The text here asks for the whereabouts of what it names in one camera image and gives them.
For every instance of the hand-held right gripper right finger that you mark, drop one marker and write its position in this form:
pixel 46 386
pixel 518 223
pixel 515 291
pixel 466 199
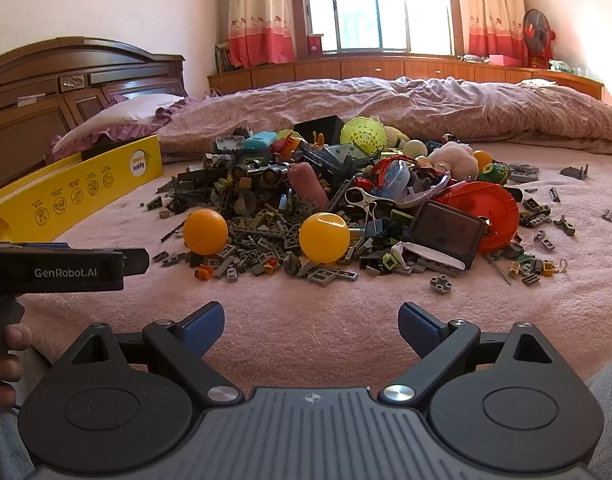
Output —
pixel 417 327

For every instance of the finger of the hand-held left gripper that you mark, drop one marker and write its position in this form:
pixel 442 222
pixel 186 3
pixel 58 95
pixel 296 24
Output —
pixel 135 261

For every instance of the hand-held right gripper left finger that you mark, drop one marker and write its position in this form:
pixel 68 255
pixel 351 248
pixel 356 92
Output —
pixel 205 327

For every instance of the large orange ball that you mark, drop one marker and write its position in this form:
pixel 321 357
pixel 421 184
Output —
pixel 325 238
pixel 205 232

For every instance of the yellow cardboard box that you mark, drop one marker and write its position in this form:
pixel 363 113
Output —
pixel 85 187

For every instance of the pink cylinder toy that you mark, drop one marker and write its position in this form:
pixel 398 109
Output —
pixel 308 185

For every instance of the person's left hand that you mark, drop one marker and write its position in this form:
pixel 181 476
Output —
pixel 3 370

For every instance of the round grey brick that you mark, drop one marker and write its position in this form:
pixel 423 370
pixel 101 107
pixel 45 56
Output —
pixel 441 284

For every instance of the pink fleece blanket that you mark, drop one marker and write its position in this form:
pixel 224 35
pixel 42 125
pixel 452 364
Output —
pixel 311 310

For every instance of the pile of toy building bricks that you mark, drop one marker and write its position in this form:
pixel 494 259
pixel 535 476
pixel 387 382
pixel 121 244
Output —
pixel 266 230

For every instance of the red plastic disc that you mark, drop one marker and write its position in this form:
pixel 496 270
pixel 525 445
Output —
pixel 491 210

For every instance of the white plastic clip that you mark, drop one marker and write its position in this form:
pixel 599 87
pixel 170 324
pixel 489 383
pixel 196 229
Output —
pixel 361 197

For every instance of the purple frilled pillow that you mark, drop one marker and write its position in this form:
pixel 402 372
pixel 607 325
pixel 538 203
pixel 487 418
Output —
pixel 130 110

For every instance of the dark wooden headboard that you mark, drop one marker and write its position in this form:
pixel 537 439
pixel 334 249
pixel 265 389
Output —
pixel 35 110

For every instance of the pink plush toy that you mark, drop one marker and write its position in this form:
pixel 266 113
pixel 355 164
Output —
pixel 453 160

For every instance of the green printed ball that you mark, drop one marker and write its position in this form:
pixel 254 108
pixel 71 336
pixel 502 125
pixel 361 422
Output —
pixel 493 173

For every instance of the teal plastic toy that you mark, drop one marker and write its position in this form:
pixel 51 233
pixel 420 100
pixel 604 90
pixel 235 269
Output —
pixel 260 140

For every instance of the white ball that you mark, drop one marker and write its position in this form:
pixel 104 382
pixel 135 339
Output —
pixel 416 148

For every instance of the small orange ball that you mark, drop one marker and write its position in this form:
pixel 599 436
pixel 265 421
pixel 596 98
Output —
pixel 483 159

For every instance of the yellow mesh ball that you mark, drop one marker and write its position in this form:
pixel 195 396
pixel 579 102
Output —
pixel 363 135

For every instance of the row of books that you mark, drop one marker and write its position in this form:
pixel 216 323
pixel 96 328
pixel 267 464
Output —
pixel 223 57

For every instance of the black box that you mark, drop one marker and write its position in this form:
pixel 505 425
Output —
pixel 320 127

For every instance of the pink patterned quilt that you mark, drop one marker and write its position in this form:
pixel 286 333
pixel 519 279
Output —
pixel 386 105

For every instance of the floral curtain with red hem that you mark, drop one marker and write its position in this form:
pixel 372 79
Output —
pixel 261 20
pixel 496 15

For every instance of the wooden window cabinet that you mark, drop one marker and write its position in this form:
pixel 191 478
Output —
pixel 336 67

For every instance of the pink box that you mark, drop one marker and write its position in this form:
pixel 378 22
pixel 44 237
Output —
pixel 503 60

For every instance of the small red box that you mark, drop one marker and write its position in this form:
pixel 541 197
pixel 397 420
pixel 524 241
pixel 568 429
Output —
pixel 316 44

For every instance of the red standing fan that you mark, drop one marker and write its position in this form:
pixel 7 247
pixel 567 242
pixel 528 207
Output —
pixel 536 30

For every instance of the window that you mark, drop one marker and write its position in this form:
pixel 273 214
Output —
pixel 376 5

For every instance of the dark grey bracket piece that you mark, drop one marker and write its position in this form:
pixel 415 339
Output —
pixel 575 172

